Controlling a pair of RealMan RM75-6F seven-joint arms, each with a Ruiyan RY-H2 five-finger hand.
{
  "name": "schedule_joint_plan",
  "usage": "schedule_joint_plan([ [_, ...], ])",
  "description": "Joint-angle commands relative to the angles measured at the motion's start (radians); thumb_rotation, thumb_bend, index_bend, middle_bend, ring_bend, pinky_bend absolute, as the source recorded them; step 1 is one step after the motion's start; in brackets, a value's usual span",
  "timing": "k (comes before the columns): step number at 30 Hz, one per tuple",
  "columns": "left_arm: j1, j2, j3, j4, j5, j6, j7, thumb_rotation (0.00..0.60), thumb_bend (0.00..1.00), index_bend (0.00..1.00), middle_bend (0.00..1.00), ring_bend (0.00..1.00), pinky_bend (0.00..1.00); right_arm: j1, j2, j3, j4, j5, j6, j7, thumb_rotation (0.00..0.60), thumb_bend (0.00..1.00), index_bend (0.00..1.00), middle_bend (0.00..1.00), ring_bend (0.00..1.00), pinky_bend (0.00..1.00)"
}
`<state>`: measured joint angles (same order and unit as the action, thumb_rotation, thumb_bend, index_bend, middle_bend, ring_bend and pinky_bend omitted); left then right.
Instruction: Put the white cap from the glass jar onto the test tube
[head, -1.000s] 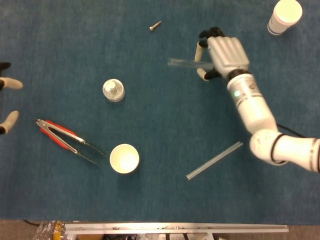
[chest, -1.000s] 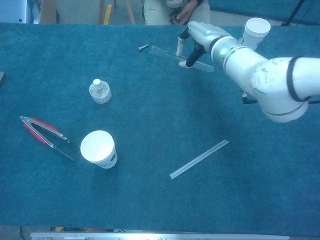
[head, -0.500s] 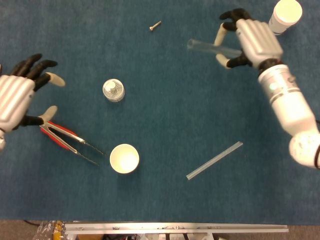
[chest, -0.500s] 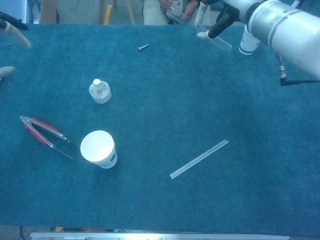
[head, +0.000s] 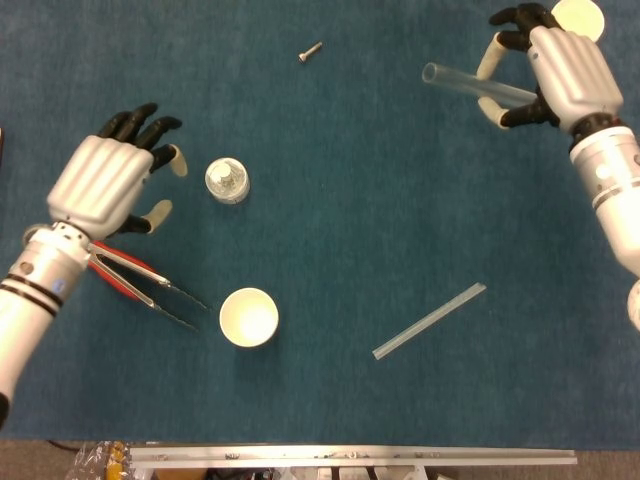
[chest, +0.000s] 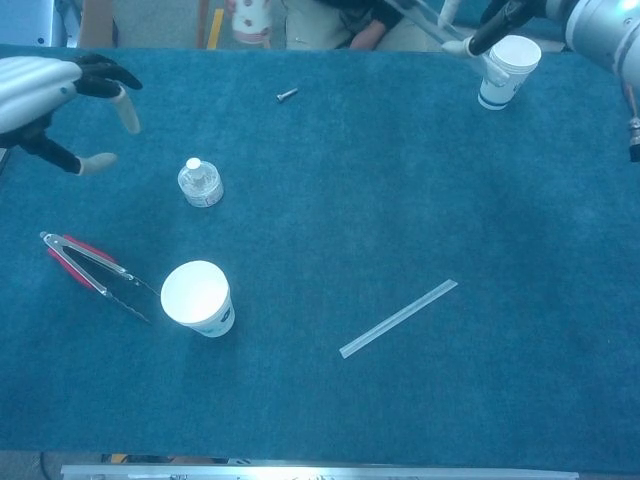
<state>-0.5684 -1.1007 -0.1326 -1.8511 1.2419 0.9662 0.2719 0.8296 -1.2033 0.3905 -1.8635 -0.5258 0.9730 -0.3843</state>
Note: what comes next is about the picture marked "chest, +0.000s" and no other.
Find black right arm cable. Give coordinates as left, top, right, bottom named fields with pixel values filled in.
left=621, top=82, right=640, bottom=164

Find seated person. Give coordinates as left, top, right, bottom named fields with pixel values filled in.
left=224, top=0, right=401, bottom=51

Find metal tongs with red handles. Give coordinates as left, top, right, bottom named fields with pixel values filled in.
left=39, top=230, right=162, bottom=325

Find teal table cloth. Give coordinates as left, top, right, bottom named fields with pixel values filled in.
left=0, top=43, right=640, bottom=474

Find clear glass test tube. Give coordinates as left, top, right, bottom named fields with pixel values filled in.
left=387, top=0, right=476, bottom=51

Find aluminium frame rail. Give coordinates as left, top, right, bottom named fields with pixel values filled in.
left=60, top=463, right=580, bottom=480

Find brown cardboard board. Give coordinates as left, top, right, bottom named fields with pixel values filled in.
left=78, top=0, right=117, bottom=49

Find clear flat plastic strip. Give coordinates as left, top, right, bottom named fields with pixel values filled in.
left=338, top=278, right=459, bottom=360

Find stacked white paper cups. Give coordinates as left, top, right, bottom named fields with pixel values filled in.
left=477, top=34, right=543, bottom=110

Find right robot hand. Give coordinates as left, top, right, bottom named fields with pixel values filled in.
left=435, top=0, right=576, bottom=84

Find silver metal cabinet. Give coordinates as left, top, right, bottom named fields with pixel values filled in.
left=37, top=0, right=81, bottom=49

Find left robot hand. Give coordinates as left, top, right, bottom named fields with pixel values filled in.
left=0, top=52, right=144, bottom=177

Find single white paper cup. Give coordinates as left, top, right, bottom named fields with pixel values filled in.
left=159, top=259, right=236, bottom=339

